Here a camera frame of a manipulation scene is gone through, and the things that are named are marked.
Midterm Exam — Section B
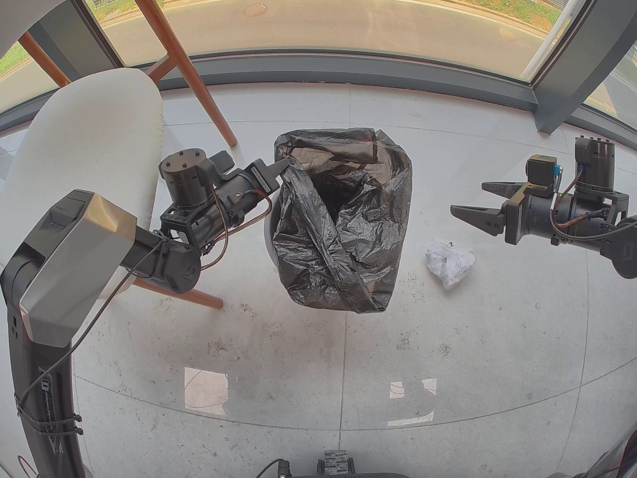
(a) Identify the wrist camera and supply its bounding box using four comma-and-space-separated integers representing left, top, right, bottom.
527, 155, 564, 199
208, 151, 236, 174

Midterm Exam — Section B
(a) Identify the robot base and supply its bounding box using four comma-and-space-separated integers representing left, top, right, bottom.
299, 448, 410, 478

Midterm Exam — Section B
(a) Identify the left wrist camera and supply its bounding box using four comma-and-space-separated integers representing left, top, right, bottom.
208, 151, 236, 174

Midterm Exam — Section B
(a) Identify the white trash bin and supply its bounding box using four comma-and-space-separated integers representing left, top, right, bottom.
261, 198, 283, 274

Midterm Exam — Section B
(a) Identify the white chair with wooden legs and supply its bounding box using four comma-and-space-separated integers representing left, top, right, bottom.
0, 0, 238, 310

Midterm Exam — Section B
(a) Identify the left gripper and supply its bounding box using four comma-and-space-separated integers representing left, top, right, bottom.
215, 159, 279, 218

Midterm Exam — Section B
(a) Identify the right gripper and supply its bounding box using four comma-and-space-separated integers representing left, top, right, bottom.
450, 181, 554, 246

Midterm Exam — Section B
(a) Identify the crumpled white paper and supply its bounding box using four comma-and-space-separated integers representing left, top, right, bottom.
425, 239, 476, 289

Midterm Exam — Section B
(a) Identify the black plastic bag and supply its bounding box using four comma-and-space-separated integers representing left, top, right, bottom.
272, 127, 414, 314

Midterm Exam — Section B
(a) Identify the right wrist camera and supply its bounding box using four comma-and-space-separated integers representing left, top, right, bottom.
527, 155, 564, 199

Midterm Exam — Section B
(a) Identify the window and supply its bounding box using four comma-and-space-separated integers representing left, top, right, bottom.
0, 0, 637, 136

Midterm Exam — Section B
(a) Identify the black cable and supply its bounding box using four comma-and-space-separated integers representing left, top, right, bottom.
14, 234, 167, 407
255, 458, 291, 478

